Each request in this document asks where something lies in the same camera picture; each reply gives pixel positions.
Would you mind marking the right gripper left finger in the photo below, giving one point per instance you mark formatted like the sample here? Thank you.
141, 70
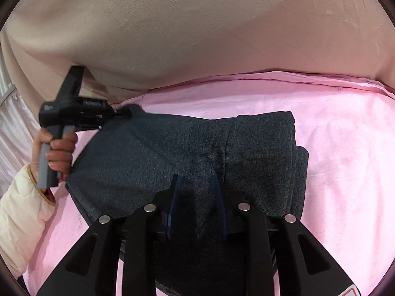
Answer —
141, 241

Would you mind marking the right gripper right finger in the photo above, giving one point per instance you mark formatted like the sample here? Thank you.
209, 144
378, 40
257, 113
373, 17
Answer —
256, 247

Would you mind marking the dark grey pants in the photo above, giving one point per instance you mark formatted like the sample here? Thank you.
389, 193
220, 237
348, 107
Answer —
206, 168

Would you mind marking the cream jacket sleeve forearm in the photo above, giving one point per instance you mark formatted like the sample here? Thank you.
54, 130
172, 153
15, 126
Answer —
25, 210

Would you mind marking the person's left hand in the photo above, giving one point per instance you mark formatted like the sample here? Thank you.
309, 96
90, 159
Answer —
59, 155

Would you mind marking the silver satin curtain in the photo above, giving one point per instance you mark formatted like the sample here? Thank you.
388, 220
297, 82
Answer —
18, 128

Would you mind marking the beige duvet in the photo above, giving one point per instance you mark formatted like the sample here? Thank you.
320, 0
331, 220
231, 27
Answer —
130, 47

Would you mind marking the pink bed sheet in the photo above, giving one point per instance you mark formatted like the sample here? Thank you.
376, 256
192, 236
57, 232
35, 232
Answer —
347, 126

